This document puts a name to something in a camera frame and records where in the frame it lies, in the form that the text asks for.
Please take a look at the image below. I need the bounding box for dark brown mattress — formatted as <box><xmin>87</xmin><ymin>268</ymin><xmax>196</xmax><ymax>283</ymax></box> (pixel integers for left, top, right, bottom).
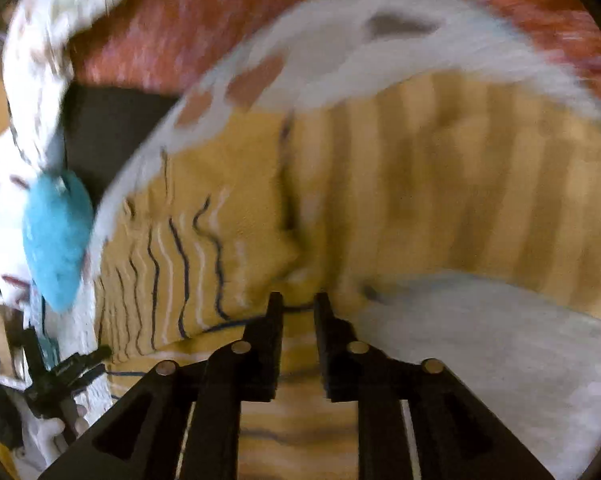
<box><xmin>63</xmin><ymin>82</ymin><xmax>181</xmax><ymax>206</ymax></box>

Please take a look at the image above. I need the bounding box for orange floral bed sheet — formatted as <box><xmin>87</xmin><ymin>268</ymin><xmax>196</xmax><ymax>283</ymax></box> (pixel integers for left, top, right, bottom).
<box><xmin>73</xmin><ymin>0</ymin><xmax>601</xmax><ymax>96</ymax></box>

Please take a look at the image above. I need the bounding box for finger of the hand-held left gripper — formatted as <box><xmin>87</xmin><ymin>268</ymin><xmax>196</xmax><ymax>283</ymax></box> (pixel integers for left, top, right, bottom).
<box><xmin>60</xmin><ymin>345</ymin><xmax>112</xmax><ymax>376</ymax></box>

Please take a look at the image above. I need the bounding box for white ruffled printed cloth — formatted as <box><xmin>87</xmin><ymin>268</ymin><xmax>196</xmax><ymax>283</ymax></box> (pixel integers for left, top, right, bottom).
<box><xmin>3</xmin><ymin>0</ymin><xmax>138</xmax><ymax>173</ymax></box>

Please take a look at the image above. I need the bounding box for person's left hand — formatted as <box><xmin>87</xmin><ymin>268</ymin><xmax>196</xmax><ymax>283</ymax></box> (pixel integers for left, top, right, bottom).
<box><xmin>33</xmin><ymin>402</ymin><xmax>88</xmax><ymax>456</ymax></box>

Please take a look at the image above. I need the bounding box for yellow striped shirt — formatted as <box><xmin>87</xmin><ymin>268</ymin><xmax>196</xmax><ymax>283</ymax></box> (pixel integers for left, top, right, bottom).
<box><xmin>93</xmin><ymin>72</ymin><xmax>601</xmax><ymax>480</ymax></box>

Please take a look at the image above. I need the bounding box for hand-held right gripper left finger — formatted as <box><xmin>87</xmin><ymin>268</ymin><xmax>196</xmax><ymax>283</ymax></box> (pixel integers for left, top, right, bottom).
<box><xmin>38</xmin><ymin>291</ymin><xmax>284</xmax><ymax>480</ymax></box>

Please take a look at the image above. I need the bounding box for white heart print quilt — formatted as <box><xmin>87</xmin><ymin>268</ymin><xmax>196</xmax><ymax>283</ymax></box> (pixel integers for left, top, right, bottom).
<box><xmin>30</xmin><ymin>0</ymin><xmax>601</xmax><ymax>480</ymax></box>

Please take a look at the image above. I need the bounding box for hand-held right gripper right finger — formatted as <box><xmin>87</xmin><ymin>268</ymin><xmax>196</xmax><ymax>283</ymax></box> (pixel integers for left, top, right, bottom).
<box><xmin>314</xmin><ymin>291</ymin><xmax>556</xmax><ymax>480</ymax></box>

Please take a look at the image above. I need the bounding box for teal pillow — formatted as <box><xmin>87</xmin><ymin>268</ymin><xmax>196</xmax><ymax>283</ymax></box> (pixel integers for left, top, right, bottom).
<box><xmin>22</xmin><ymin>170</ymin><xmax>95</xmax><ymax>313</ymax></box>

